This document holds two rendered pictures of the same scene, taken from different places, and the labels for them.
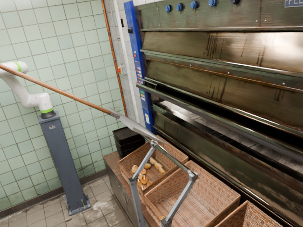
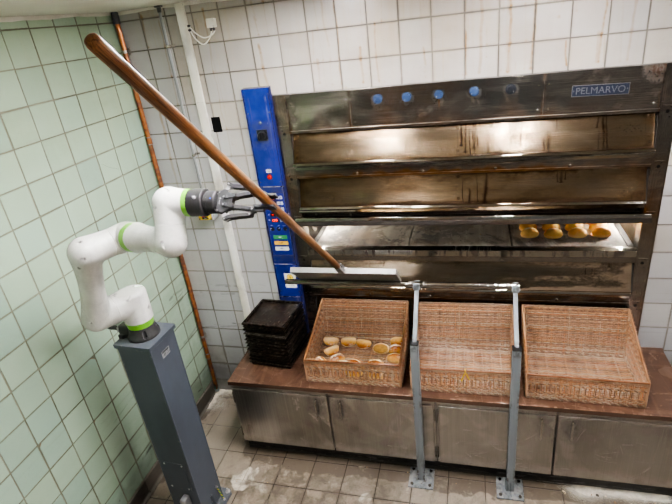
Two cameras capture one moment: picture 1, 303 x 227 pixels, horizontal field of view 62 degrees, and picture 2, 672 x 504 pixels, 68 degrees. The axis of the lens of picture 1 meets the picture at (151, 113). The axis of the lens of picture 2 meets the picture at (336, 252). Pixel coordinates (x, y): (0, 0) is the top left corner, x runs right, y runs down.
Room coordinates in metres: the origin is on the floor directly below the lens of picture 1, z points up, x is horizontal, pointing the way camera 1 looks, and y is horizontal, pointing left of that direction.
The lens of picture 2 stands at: (0.44, 1.97, 2.45)
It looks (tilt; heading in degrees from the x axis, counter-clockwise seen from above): 25 degrees down; 311
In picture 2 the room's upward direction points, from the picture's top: 7 degrees counter-clockwise
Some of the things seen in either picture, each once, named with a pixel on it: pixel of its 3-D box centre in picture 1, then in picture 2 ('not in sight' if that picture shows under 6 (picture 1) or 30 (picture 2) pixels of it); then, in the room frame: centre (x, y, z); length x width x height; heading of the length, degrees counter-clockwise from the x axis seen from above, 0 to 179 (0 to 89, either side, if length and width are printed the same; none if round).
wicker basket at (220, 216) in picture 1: (189, 203); (463, 345); (1.44, -0.16, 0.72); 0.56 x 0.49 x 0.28; 25
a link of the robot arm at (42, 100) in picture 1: (43, 102); (132, 307); (2.48, 1.07, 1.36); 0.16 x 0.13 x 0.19; 82
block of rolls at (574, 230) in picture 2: not in sight; (558, 214); (1.22, -1.04, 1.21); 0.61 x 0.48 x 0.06; 114
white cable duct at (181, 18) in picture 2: (128, 71); (224, 210); (2.84, 0.18, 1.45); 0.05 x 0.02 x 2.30; 24
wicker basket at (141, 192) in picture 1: (152, 165); (358, 339); (1.99, 0.07, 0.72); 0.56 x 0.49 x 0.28; 24
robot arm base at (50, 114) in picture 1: (47, 111); (133, 327); (2.53, 1.08, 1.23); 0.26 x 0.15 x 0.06; 20
